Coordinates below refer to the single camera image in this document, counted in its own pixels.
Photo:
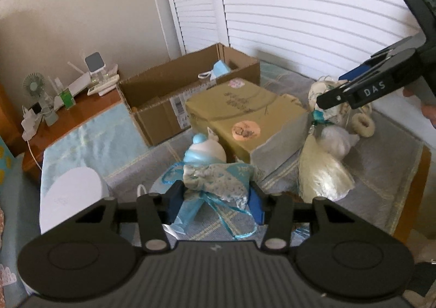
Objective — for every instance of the white organza pouch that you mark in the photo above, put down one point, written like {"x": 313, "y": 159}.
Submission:
{"x": 335, "y": 139}

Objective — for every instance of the stack of blue face masks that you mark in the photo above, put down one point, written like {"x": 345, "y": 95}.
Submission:
{"x": 172, "y": 230}

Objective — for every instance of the person's right hand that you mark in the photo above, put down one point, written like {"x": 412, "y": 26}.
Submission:
{"x": 431, "y": 114}

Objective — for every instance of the teal printed bedding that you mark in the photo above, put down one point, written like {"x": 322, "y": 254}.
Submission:
{"x": 13, "y": 209}

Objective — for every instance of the small white screen device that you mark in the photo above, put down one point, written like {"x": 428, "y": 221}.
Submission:
{"x": 35, "y": 110}

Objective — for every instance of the white round device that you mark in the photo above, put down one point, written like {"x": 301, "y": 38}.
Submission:
{"x": 71, "y": 195}

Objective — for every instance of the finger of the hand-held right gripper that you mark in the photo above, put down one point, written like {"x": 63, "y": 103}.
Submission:
{"x": 357, "y": 71}
{"x": 340, "y": 97}

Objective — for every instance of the blue face mask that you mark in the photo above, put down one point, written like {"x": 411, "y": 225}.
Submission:
{"x": 219, "y": 69}

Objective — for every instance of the light blue cloth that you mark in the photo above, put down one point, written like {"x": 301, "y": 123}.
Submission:
{"x": 92, "y": 144}

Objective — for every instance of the white cube camera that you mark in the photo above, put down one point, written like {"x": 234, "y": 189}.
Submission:
{"x": 93, "y": 63}

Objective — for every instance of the gold tissue package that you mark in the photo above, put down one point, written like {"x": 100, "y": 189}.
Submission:
{"x": 238, "y": 107}

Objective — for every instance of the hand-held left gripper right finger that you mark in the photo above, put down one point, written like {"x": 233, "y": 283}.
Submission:
{"x": 257, "y": 207}

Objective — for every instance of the grey plaid blanket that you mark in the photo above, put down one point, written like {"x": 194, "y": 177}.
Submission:
{"x": 381, "y": 165}

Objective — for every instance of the brown cardboard box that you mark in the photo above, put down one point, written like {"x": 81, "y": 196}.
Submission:
{"x": 156, "y": 117}

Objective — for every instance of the cream fuzzy scrunchie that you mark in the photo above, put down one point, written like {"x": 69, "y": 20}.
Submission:
{"x": 369, "y": 129}

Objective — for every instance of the wooden table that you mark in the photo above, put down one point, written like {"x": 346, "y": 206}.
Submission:
{"x": 408, "y": 199}

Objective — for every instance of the wooden nightstand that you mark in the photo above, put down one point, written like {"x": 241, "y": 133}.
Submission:
{"x": 68, "y": 120}

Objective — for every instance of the white router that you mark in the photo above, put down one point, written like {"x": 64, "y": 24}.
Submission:
{"x": 76, "y": 85}

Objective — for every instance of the wide white louvered door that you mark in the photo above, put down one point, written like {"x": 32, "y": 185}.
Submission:
{"x": 306, "y": 5}

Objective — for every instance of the teal cup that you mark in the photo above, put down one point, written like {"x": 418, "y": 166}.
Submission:
{"x": 51, "y": 119}

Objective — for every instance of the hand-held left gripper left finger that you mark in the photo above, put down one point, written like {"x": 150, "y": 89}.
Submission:
{"x": 175, "y": 206}

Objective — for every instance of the white power strip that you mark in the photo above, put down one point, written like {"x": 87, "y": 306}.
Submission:
{"x": 29, "y": 124}

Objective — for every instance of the small green desk fan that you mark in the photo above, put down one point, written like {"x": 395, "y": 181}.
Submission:
{"x": 33, "y": 85}

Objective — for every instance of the narrow white louvered door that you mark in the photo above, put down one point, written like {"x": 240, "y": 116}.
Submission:
{"x": 190, "y": 5}

